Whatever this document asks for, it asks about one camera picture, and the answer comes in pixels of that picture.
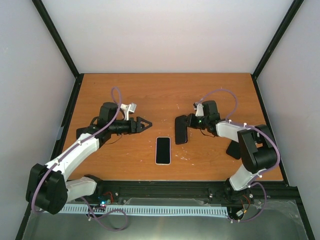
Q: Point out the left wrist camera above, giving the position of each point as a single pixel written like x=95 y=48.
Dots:
x=128 y=109

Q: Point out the white clear phone case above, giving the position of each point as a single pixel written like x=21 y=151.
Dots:
x=163 y=163

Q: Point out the black aluminium frame rail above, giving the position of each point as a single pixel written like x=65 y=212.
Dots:
x=211 y=192

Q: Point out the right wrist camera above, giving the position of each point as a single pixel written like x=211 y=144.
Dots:
x=198 y=107

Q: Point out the light blue cable duct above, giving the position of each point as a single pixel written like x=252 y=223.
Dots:
x=162 y=211

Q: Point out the left black frame post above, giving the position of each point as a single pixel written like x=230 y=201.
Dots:
x=78 y=77

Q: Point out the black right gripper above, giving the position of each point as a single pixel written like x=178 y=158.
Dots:
x=191 y=123

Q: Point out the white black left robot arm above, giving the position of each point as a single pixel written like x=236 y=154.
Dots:
x=49 y=187

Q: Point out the right black frame post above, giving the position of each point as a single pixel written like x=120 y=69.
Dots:
x=275 y=78

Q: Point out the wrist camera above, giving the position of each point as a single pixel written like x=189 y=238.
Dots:
x=128 y=109
x=198 y=107

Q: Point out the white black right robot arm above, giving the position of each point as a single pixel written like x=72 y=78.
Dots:
x=253 y=145

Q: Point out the metal base plate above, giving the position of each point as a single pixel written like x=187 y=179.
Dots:
x=280 y=220

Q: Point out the black frame post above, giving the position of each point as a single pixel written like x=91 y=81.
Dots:
x=275 y=78
x=78 y=77

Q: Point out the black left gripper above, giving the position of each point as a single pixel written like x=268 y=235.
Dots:
x=138 y=129

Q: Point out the blue-edged black phone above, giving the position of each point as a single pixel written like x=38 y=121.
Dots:
x=81 y=131

